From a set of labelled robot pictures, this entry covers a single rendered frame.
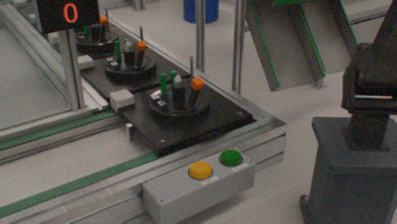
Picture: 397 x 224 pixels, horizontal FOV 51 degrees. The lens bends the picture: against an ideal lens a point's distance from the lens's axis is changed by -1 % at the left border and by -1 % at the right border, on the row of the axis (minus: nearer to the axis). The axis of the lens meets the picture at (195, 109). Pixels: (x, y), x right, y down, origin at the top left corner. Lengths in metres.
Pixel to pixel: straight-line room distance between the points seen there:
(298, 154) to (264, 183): 0.14
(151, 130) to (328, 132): 0.36
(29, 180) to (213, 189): 0.37
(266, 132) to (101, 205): 0.38
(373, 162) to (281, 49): 0.46
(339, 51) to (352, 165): 0.55
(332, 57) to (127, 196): 0.66
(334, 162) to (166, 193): 0.29
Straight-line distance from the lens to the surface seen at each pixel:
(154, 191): 0.75
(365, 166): 0.69
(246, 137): 0.89
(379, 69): 0.67
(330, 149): 0.71
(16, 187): 0.90
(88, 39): 1.36
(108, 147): 0.95
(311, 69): 1.08
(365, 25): 2.25
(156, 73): 1.14
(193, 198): 0.76
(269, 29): 1.08
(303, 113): 1.20
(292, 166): 0.99
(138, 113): 0.96
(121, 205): 0.78
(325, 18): 1.21
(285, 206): 0.89
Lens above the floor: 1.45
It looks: 30 degrees down
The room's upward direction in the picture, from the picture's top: straight up
